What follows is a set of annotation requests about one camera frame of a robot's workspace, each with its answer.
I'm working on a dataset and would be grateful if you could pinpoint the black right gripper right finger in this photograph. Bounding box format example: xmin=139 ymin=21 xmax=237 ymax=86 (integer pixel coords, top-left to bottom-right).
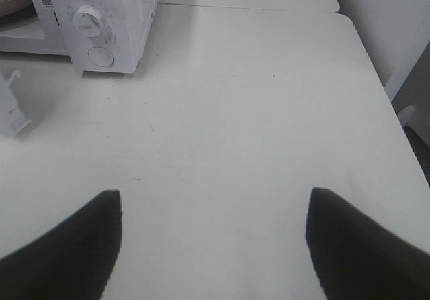
xmin=305 ymin=187 xmax=429 ymax=299

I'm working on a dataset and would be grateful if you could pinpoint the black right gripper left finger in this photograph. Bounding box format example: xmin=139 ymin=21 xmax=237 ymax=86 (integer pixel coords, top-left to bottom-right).
xmin=1 ymin=190 xmax=122 ymax=299

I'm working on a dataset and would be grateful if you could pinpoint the white microwave door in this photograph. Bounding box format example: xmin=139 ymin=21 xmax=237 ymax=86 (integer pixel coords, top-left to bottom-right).
xmin=1 ymin=70 xmax=31 ymax=136

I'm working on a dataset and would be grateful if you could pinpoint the round door release button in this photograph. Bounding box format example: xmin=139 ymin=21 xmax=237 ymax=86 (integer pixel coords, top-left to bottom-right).
xmin=88 ymin=47 xmax=114 ymax=67

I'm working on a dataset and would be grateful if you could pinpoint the white timer knob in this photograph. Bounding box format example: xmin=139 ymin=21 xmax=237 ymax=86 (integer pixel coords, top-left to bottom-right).
xmin=73 ymin=5 xmax=105 ymax=38

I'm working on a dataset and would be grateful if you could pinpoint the pink round plate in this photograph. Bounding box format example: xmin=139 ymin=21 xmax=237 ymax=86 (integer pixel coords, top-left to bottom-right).
xmin=1 ymin=0 xmax=32 ymax=17

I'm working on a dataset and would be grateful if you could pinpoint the white microwave oven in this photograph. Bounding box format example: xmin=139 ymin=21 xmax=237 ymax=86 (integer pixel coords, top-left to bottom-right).
xmin=1 ymin=0 xmax=158 ymax=74

